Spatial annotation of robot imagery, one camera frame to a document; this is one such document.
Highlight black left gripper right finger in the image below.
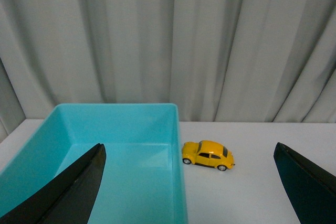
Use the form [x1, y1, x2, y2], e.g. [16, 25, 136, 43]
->
[274, 143, 335, 223]

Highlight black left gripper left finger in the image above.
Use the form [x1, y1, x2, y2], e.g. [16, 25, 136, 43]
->
[1, 144, 106, 223]

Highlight yellow beetle toy car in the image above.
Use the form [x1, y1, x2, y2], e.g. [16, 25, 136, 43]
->
[182, 140, 235, 172]

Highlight turquoise plastic storage box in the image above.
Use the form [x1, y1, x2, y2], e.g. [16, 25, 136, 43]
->
[1, 104, 188, 223]

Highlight white pleated curtain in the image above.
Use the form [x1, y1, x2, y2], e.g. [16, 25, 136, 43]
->
[1, 0, 335, 138]

